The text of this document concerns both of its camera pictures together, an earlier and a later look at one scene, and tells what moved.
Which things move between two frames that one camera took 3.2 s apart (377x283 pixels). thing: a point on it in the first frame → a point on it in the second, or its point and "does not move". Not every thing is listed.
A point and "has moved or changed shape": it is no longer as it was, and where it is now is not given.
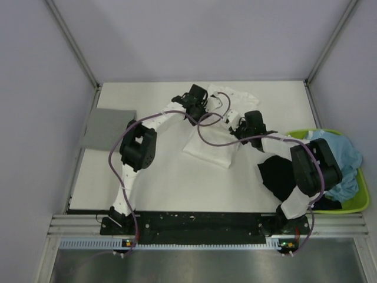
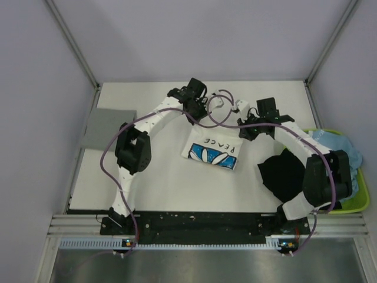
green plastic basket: (361, 201) does not move
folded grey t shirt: (106, 127) does not move
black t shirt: (278, 178) does not move
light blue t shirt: (349, 160) does not move
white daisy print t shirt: (214, 141) has moved or changed shape
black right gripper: (242, 122) → (245, 133)
